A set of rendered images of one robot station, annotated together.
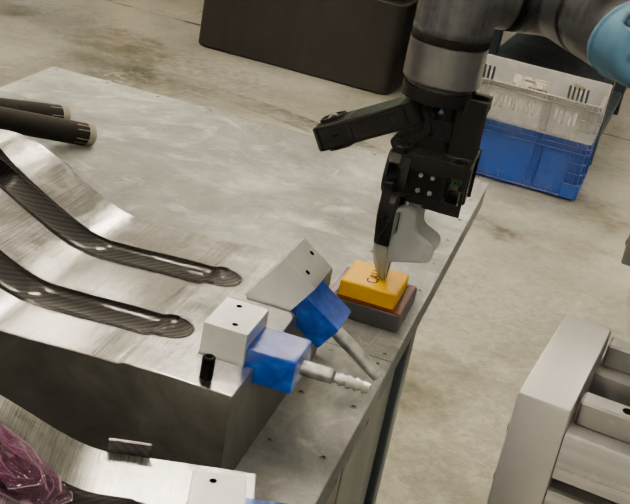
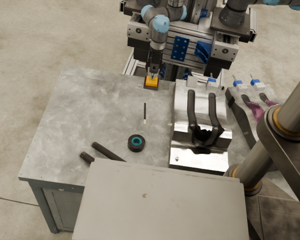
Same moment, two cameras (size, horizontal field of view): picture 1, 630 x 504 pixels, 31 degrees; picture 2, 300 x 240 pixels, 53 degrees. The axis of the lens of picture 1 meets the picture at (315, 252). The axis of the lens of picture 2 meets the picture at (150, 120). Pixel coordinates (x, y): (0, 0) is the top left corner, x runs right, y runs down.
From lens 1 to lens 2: 1.87 m
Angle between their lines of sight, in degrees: 81
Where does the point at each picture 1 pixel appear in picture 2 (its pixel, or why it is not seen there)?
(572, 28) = (174, 19)
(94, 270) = (199, 108)
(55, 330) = (221, 108)
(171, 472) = (233, 94)
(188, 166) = (95, 122)
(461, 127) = not seen: hidden behind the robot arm
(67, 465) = (241, 103)
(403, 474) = (16, 141)
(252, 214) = (118, 105)
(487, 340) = not seen: outside the picture
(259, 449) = not seen: hidden behind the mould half
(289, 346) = (212, 80)
